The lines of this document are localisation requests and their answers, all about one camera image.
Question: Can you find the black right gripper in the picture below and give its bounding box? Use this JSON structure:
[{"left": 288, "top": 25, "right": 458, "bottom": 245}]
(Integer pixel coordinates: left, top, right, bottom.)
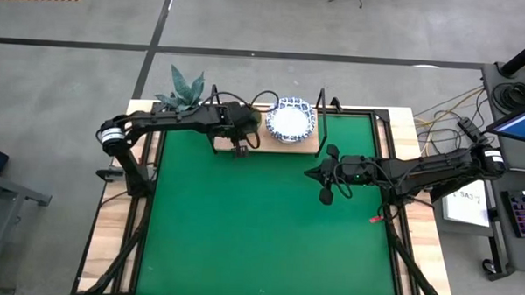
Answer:
[{"left": 303, "top": 143, "right": 380, "bottom": 208}]

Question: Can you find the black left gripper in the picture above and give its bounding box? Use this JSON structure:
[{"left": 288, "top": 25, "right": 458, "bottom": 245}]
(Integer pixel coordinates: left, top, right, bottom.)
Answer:
[{"left": 208, "top": 100, "right": 252, "bottom": 160}]

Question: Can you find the blue patterned paper bowl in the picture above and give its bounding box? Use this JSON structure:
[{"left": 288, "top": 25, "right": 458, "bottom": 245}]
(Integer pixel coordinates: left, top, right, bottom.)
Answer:
[{"left": 264, "top": 95, "right": 319, "bottom": 146}]

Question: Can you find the wooden cutting board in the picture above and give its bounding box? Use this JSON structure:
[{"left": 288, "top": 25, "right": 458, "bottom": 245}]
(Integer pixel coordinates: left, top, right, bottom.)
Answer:
[{"left": 206, "top": 83, "right": 332, "bottom": 159}]

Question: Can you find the green leafy plant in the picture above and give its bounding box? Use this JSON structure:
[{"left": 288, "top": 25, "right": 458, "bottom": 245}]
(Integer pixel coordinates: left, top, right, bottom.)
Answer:
[{"left": 153, "top": 63, "right": 206, "bottom": 114}]

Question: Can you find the green table mat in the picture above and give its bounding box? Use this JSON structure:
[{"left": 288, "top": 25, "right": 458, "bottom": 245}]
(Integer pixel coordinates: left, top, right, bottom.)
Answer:
[{"left": 135, "top": 107, "right": 403, "bottom": 295}]

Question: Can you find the white printed paper sheet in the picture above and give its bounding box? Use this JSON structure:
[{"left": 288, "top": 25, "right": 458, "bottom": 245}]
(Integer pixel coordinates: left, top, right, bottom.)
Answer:
[{"left": 441, "top": 179, "right": 493, "bottom": 229}]

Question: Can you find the black power strip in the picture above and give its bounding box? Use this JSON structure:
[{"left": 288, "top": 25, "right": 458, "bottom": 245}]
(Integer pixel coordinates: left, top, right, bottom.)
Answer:
[{"left": 457, "top": 116, "right": 487, "bottom": 143}]

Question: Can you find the computer monitor blue screen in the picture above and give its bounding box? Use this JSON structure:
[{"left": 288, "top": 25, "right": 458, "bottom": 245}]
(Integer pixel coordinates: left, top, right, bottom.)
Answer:
[{"left": 485, "top": 98, "right": 525, "bottom": 147}]

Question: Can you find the grey computer desk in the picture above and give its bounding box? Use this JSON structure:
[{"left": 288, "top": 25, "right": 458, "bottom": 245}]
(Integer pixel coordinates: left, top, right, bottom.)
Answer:
[{"left": 474, "top": 60, "right": 525, "bottom": 283}]

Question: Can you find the grey metal desk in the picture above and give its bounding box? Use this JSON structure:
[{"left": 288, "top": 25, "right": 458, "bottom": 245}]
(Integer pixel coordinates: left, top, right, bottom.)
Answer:
[{"left": 0, "top": 168, "right": 53, "bottom": 292}]

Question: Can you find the coiled black cable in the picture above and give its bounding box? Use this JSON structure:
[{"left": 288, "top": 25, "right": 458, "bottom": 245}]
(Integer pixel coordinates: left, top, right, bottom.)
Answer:
[{"left": 491, "top": 81, "right": 525, "bottom": 112}]

